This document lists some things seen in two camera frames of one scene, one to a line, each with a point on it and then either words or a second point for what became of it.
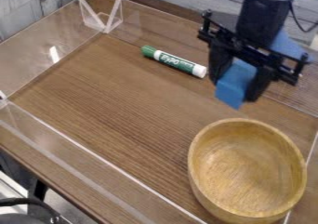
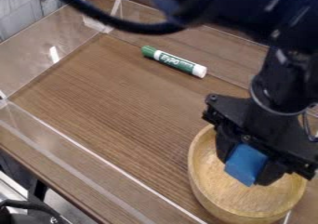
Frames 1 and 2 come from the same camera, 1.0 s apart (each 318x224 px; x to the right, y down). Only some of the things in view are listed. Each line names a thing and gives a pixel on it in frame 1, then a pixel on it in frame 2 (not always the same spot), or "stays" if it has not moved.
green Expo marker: (177, 62) stays
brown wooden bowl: (246, 171) stays
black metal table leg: (40, 190) stays
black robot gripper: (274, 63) -> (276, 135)
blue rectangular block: (234, 85) -> (245, 163)
